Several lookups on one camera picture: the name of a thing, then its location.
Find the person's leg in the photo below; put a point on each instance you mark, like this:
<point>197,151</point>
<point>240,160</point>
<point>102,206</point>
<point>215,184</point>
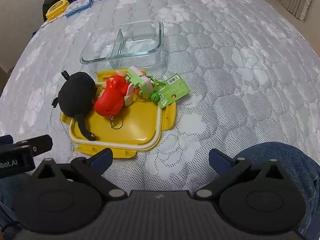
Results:
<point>287,155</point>
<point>10,190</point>

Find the yellow container lid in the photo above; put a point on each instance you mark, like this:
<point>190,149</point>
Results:
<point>135,125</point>

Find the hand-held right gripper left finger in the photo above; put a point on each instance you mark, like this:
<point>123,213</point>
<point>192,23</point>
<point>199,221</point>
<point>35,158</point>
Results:
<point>101,158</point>

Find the blue rimmed printed tin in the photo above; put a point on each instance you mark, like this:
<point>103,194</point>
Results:
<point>78,6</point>

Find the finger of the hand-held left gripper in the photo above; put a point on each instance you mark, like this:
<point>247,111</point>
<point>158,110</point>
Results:
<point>5,140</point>
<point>40,145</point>

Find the person's right leg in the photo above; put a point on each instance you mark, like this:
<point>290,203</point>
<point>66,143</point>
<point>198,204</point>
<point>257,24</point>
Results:
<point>287,155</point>

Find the person's left leg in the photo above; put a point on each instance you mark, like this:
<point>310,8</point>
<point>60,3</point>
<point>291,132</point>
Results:
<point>10,190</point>

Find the small yellow box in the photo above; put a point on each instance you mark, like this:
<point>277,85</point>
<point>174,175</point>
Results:
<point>57,8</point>

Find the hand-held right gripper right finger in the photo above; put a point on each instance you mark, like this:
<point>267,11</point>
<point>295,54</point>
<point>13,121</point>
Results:
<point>220,160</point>

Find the clear glass divided container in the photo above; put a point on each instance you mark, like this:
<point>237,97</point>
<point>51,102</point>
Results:
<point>120,42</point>

